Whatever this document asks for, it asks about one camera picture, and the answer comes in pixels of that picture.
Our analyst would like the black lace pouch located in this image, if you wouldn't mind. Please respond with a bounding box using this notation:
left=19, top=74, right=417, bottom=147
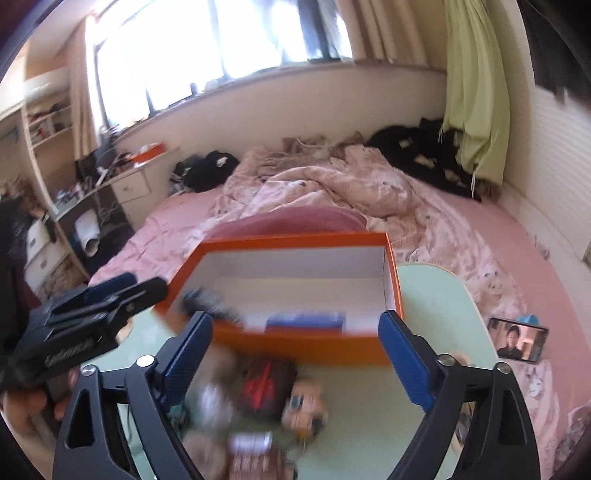
left=182, top=287, right=242, bottom=325

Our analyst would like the cream fluffy pompom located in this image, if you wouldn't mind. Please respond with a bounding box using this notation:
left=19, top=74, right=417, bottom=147
left=194, top=383, right=235, bottom=431

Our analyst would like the dark block red symbol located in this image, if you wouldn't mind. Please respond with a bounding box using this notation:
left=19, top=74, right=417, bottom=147
left=238, top=357, right=297, bottom=421

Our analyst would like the blue tin box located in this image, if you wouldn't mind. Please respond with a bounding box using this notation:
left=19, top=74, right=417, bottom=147
left=266, top=311, right=346, bottom=331

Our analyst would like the cartoon figure keychain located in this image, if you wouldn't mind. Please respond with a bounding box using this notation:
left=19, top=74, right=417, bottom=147
left=281, top=379, right=329, bottom=442

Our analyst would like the brown fluffy pompom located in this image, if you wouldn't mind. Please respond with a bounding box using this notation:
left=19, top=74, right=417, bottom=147
left=182, top=431, right=228, bottom=480

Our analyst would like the silver chrome toy car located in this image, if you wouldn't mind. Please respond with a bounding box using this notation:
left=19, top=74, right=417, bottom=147
left=228, top=432, right=283, bottom=480

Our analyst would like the left hand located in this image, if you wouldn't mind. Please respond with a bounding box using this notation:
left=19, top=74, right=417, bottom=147
left=1, top=367, right=80, bottom=437

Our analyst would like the white drawer desk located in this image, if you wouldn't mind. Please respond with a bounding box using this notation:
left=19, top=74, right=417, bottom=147
left=50, top=147, right=181, bottom=278

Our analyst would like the smartphone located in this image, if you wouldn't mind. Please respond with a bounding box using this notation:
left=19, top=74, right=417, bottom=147
left=487, top=317, right=549, bottom=364

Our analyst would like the black clothes pile left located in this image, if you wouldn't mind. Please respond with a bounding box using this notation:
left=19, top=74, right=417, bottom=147
left=169, top=150, right=239, bottom=196

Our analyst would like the black clothes pile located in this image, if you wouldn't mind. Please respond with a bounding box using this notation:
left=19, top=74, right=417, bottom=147
left=365, top=118, right=482, bottom=202
left=169, top=150, right=239, bottom=196

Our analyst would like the beige left curtain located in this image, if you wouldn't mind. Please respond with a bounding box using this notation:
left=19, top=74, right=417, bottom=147
left=66, top=15, right=104, bottom=160

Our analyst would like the dark red pillow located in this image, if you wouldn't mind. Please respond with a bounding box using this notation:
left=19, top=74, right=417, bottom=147
left=204, top=205, right=367, bottom=241

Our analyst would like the orange cardboard box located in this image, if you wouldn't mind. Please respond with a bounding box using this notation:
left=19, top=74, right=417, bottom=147
left=153, top=232, right=404, bottom=366

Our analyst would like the pink crumpled blanket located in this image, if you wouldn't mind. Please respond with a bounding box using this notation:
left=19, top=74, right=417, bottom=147
left=185, top=145, right=516, bottom=299

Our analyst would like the black clothes pile right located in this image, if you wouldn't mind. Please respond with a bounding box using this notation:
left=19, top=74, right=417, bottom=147
left=365, top=118, right=482, bottom=202

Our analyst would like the green hanging cloth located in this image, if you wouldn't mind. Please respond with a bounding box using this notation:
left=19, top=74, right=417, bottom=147
left=442, top=1, right=510, bottom=186

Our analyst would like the wall shelf unit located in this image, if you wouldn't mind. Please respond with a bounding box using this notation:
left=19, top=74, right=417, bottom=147
left=1, top=68, right=75, bottom=213

